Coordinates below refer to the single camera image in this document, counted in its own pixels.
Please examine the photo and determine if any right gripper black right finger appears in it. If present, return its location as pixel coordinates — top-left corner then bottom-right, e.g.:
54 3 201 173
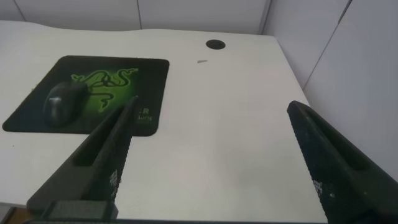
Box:
286 100 398 224

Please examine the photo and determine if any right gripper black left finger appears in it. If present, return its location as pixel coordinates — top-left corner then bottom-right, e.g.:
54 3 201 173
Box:
26 95 139 215

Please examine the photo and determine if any black computer mouse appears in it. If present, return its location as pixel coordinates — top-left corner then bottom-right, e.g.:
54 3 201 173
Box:
42 81 90 128

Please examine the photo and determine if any black green snake-logo mouse pad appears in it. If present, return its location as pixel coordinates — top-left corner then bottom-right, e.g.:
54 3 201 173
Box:
1 55 170 138

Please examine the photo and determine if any black round cable grommet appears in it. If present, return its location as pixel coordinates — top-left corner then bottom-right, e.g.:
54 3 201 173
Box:
205 39 226 50

